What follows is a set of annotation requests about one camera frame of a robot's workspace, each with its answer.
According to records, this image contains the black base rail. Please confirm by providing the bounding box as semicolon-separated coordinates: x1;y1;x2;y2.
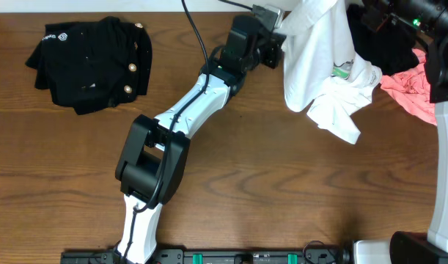
59;241;354;264

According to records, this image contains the white t-shirt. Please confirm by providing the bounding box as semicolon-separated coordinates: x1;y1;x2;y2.
277;0;382;144

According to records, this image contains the pink crumpled garment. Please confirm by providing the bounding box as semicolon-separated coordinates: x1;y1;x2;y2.
381;48;437;125

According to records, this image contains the black jacket with gold buttons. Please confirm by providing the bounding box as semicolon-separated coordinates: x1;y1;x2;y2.
25;16;153;115

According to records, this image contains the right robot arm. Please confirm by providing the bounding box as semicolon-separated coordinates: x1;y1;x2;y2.
350;1;448;263

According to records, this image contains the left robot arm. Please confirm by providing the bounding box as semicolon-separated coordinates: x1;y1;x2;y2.
114;15;285;263

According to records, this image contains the black crumpled garment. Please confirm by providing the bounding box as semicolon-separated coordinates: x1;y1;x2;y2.
347;4;419;76

